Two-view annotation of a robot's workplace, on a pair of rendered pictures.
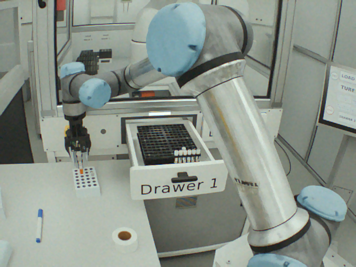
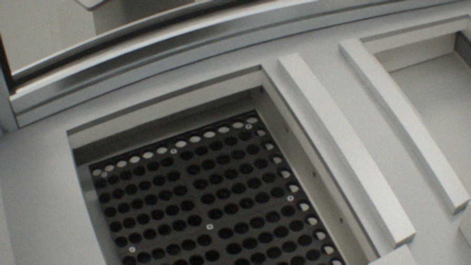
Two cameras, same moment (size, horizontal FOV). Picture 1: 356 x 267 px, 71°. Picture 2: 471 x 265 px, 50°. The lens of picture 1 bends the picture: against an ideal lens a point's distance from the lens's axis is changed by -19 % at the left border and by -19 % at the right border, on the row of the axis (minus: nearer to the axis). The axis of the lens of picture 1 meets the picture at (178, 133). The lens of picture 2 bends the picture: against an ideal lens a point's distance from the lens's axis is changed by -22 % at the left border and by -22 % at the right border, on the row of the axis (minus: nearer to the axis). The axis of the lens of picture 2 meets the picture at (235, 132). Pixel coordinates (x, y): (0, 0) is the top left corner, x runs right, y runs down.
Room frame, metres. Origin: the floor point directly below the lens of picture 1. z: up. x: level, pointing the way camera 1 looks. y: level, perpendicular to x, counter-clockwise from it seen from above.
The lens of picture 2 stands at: (1.59, -0.17, 1.33)
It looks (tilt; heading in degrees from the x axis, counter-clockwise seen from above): 47 degrees down; 177
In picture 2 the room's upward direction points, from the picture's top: 4 degrees counter-clockwise
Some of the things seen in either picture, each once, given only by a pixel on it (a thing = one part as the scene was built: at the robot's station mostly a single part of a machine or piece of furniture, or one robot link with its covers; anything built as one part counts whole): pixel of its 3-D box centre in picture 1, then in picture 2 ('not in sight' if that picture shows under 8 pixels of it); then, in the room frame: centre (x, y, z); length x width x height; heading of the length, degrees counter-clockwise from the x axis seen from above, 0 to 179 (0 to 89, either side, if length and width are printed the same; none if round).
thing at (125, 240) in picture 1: (124, 240); not in sight; (0.53, 0.12, 0.78); 0.07 x 0.07 x 0.04
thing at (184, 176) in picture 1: (183, 177); not in sight; (0.68, -0.02, 0.91); 0.07 x 0.04 x 0.01; 106
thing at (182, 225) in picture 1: (149, 163); not in sight; (1.49, 0.15, 0.40); 1.03 x 0.95 x 0.80; 106
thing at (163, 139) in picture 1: (166, 147); not in sight; (0.90, 0.04, 0.87); 0.22 x 0.18 x 0.06; 16
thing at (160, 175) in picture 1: (180, 180); not in sight; (0.71, -0.02, 0.87); 0.29 x 0.02 x 0.11; 106
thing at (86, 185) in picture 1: (85, 181); not in sight; (0.77, 0.30, 0.78); 0.12 x 0.08 x 0.04; 24
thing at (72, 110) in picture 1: (74, 106); not in sight; (0.78, 0.32, 1.05); 0.08 x 0.08 x 0.05
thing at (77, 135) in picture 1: (76, 131); not in sight; (0.77, 0.31, 0.97); 0.09 x 0.08 x 0.12; 23
